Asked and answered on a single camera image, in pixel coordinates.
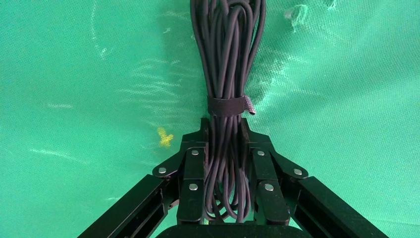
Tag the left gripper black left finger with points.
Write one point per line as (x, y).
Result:
(193, 184)

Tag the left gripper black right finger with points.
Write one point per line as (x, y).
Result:
(265, 184)

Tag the green table cloth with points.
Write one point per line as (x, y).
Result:
(65, 65)

